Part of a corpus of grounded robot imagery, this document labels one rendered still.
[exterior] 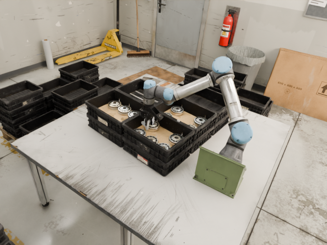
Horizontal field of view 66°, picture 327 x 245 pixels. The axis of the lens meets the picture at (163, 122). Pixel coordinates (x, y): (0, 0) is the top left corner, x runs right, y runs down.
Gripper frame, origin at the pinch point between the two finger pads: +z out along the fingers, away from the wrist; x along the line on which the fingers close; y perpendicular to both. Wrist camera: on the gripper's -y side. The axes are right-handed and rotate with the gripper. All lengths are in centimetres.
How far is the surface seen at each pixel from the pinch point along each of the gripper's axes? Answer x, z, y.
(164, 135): -1.9, 2.0, -11.5
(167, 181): 20.8, 15.1, -32.0
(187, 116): -33.3, 2.0, -11.3
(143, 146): 18.7, 0.1, -9.7
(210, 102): -66, 2, -14
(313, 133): -231, 85, -101
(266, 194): -85, 86, -84
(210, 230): 34, 15, -69
